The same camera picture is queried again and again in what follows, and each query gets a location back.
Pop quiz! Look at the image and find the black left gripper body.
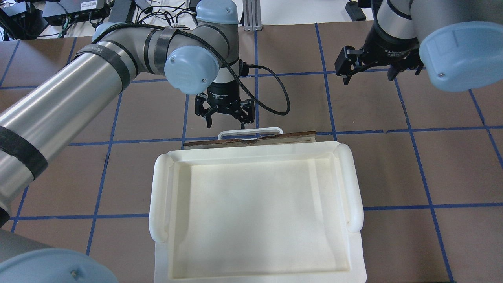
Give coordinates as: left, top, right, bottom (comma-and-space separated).
195, 81, 254, 117

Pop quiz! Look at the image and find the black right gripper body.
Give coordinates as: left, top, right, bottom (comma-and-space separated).
362, 30, 420, 68

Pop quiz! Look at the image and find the wooden drawer with white handle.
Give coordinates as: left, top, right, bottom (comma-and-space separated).
183, 127, 316, 150

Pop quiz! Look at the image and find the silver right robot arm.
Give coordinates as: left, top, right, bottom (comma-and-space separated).
334, 0, 503, 92

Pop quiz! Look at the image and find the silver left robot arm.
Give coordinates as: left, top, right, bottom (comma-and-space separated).
1, 0, 240, 225

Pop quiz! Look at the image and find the white plastic bin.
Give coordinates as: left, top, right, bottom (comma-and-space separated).
149, 141, 367, 283

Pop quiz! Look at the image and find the black power brick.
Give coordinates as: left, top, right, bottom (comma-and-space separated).
108, 0, 136, 23

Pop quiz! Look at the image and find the aluminium frame post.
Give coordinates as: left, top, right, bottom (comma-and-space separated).
242, 0, 263, 31

